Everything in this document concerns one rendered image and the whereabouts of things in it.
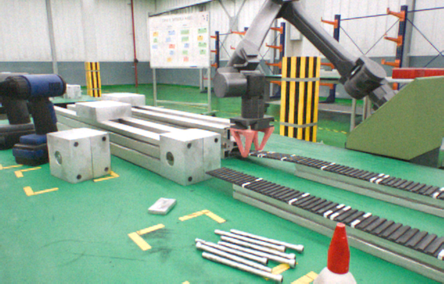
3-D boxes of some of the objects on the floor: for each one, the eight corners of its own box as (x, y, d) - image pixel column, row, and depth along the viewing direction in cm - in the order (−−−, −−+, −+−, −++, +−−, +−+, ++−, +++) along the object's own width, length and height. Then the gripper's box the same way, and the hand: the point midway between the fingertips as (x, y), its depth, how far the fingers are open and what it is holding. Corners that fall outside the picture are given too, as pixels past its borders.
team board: (146, 114, 707) (140, 16, 666) (161, 111, 748) (157, 19, 707) (204, 120, 627) (202, 9, 586) (218, 117, 668) (218, 12, 627)
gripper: (248, 96, 77) (248, 162, 81) (277, 94, 84) (275, 154, 87) (228, 95, 82) (227, 156, 86) (256, 92, 89) (254, 149, 92)
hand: (251, 152), depth 86 cm, fingers closed on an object, 5 cm apart
